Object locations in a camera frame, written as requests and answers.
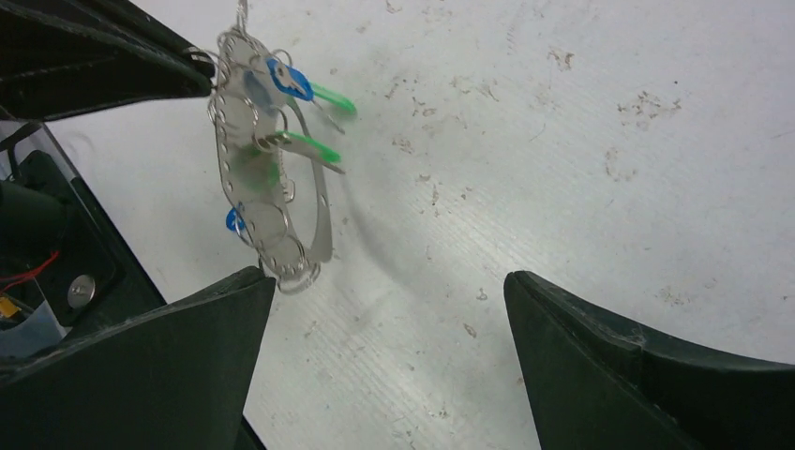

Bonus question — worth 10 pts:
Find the blue key tag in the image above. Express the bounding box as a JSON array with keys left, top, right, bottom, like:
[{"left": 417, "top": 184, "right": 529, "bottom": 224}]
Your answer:
[
  {"left": 266, "top": 58, "right": 315, "bottom": 102},
  {"left": 225, "top": 208, "right": 246, "bottom": 233}
]

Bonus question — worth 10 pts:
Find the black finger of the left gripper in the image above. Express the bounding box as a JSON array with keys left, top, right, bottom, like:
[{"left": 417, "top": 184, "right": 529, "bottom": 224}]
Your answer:
[{"left": 1, "top": 1, "right": 215, "bottom": 122}]

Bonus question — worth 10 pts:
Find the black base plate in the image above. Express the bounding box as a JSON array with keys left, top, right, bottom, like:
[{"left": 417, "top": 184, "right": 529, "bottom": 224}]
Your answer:
[{"left": 0, "top": 121, "right": 268, "bottom": 450}]

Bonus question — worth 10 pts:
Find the green key tag with key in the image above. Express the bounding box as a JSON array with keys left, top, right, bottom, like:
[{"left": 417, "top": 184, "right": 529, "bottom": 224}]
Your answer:
[{"left": 309, "top": 82, "right": 357, "bottom": 135}]

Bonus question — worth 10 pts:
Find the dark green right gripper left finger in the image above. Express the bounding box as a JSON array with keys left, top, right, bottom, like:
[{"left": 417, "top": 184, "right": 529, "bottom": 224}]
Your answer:
[{"left": 1, "top": 266, "right": 276, "bottom": 449}]

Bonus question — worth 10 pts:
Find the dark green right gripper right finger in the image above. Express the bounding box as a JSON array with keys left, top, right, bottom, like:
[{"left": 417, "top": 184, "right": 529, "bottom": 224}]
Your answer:
[{"left": 503, "top": 271, "right": 794, "bottom": 449}]

